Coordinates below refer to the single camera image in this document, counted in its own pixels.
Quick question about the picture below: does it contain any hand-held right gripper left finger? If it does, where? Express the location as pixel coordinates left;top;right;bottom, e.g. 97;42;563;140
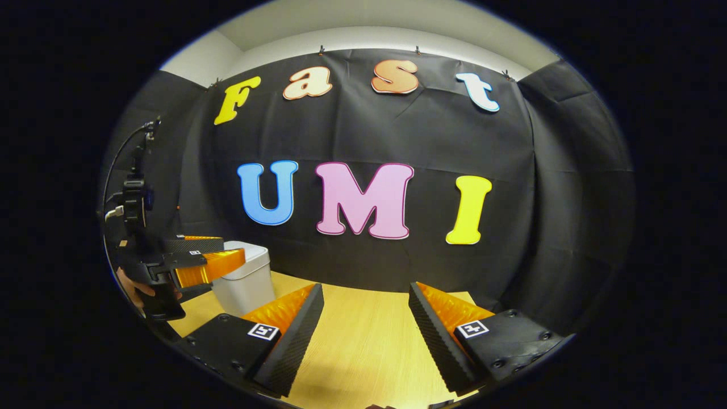
176;283;325;398

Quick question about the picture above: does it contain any white desktop garbage bin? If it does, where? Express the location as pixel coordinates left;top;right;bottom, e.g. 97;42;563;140
211;241;276;317

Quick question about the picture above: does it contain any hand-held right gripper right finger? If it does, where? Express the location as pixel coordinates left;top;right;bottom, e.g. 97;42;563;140
408;281;565;397

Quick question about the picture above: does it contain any wooden desktop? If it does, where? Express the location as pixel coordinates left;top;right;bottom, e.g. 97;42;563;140
168;271;481;409

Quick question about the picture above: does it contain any thin grey cable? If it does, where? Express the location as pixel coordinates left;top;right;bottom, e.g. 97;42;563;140
102;120;157;222

